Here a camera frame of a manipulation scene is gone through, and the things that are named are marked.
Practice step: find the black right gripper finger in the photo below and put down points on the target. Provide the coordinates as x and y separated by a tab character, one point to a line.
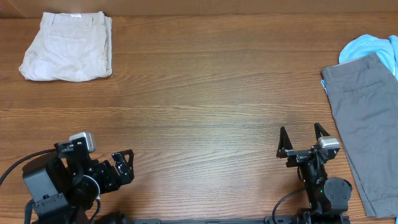
320	131
285	148

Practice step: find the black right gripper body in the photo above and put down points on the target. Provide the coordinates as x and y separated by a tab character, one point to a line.
298	157

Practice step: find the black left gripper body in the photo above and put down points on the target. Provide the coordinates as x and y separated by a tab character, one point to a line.
103	178

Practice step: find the beige khaki shorts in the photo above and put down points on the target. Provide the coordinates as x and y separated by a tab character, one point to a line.
70	47

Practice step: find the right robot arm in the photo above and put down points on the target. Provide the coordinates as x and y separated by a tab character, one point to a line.
328	197

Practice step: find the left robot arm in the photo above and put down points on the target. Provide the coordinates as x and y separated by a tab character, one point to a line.
66	182

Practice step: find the grey shorts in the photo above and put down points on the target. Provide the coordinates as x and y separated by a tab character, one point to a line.
363	99

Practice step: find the light blue garment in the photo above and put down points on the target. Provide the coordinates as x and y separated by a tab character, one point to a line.
386	50

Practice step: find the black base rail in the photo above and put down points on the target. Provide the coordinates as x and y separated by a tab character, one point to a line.
266	220

